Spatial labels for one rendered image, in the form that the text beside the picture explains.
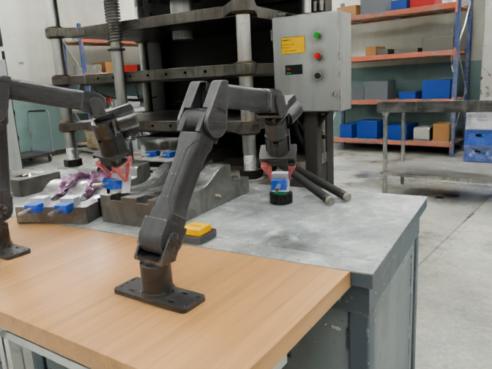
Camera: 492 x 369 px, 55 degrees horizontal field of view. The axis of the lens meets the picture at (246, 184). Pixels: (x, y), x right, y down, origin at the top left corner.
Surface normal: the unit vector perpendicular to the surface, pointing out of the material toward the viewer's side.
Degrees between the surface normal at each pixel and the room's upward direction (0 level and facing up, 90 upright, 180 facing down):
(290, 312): 0
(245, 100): 93
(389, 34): 90
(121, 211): 90
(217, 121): 90
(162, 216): 57
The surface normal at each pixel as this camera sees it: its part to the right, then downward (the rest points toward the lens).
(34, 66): 0.78, 0.10
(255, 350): -0.05, -0.97
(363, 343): -0.50, 0.22
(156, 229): -0.54, -0.36
